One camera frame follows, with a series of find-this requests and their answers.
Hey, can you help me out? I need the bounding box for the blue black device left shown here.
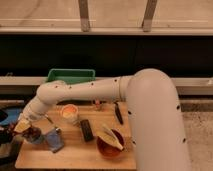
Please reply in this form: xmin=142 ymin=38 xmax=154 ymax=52
xmin=0 ymin=106 xmax=22 ymax=146

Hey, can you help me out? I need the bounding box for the orange cup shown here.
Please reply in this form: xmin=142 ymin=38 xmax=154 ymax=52
xmin=61 ymin=104 xmax=79 ymax=125

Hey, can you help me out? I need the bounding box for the green plastic tray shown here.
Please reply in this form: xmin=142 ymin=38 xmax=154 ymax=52
xmin=46 ymin=68 xmax=95 ymax=84

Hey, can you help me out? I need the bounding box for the black handled knife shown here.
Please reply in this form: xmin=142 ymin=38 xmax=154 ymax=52
xmin=114 ymin=102 xmax=123 ymax=125

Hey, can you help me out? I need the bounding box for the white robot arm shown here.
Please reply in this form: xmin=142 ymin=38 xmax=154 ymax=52
xmin=19 ymin=68 xmax=191 ymax=171

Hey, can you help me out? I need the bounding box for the blue plastic cup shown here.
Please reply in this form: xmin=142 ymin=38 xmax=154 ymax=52
xmin=26 ymin=129 xmax=44 ymax=144

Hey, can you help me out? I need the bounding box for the bunch of dark grapes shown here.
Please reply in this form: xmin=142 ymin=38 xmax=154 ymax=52
xmin=22 ymin=127 xmax=41 ymax=141

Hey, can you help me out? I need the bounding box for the metal spoon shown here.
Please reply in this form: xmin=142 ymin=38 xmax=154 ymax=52
xmin=45 ymin=115 xmax=61 ymax=133

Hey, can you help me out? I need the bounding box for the red bowl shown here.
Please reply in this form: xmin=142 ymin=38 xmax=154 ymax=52
xmin=97 ymin=130 xmax=124 ymax=158

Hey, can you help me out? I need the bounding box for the yellow corn cob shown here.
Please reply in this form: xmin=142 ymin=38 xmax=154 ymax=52
xmin=97 ymin=124 xmax=124 ymax=150

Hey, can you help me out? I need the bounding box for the black rectangular remote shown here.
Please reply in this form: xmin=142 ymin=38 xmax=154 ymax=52
xmin=80 ymin=119 xmax=94 ymax=142

